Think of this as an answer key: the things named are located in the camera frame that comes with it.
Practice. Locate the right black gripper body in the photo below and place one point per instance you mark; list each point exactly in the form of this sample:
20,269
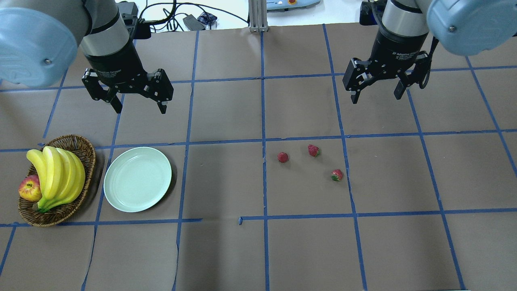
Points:
394,50

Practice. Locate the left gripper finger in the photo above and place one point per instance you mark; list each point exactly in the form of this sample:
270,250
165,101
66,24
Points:
162,105
114,101

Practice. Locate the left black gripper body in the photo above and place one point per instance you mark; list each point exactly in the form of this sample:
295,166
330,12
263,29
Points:
114,60

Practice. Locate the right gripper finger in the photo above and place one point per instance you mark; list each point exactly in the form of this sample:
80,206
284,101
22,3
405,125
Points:
400,89
355,96

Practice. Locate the strawberry two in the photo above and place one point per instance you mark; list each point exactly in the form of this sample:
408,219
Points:
314,150

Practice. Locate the strawberry one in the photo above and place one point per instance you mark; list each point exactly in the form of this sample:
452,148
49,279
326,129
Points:
282,157

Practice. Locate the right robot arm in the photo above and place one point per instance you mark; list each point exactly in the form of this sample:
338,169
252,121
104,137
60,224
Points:
410,30

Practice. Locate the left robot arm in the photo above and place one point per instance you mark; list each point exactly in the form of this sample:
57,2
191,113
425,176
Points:
39,40

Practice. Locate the light green plate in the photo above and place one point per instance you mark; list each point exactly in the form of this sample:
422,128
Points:
137,179

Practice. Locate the strawberry three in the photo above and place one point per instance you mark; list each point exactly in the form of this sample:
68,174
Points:
336,175

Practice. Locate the black power adapter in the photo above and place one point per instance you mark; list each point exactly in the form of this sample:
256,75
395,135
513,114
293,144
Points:
193,23

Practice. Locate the yellow banana bunch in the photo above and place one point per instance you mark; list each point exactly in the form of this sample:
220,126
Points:
61,174

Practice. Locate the red yellow apple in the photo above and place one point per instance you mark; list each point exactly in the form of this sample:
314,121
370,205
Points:
29,189

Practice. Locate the blue teach pendant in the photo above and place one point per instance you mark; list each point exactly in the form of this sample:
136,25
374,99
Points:
288,5

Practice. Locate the woven wicker basket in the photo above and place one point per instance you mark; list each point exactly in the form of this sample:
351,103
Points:
83,149

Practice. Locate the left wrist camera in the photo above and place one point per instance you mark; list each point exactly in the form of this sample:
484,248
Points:
136,27

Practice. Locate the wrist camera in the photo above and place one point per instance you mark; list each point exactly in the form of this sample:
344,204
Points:
136,27
371,12

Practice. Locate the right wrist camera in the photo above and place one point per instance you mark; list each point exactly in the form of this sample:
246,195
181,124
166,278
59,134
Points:
371,12

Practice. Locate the aluminium frame post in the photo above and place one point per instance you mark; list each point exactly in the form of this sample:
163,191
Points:
257,12

